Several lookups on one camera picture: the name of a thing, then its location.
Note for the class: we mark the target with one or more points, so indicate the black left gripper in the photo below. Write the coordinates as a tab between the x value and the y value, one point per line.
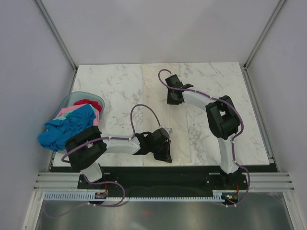
166	155

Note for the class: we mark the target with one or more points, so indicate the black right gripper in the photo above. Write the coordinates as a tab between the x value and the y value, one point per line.
170	101

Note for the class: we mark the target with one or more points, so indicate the cream white t-shirt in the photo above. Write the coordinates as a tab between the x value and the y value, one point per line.
170	116

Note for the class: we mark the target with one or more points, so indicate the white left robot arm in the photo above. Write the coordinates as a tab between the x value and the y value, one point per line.
85	148

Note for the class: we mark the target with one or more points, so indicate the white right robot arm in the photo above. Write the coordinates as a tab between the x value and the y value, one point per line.
223	119

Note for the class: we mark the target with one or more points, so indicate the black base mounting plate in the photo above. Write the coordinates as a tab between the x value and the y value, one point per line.
166	181

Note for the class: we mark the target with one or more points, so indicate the red t-shirt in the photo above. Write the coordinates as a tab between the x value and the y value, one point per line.
94	104

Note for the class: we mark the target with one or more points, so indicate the clear teal-rimmed plastic basket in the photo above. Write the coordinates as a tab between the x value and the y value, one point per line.
73	97

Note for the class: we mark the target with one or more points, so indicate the pink t-shirt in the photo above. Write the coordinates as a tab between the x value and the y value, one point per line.
64	112

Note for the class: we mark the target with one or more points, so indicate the blue t-shirt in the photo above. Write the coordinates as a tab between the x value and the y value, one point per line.
59	131

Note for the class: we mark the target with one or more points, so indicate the right aluminium corner post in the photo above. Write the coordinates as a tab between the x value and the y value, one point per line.
268	26

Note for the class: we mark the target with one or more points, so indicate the aluminium corner post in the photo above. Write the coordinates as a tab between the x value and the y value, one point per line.
52	27
268	26

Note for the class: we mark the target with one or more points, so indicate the white slotted cable duct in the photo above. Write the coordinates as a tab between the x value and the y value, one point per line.
95	196

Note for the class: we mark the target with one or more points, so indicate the aluminium frame rail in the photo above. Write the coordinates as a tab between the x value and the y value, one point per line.
259	182

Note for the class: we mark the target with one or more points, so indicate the left aluminium corner post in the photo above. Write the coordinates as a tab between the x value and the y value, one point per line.
52	27

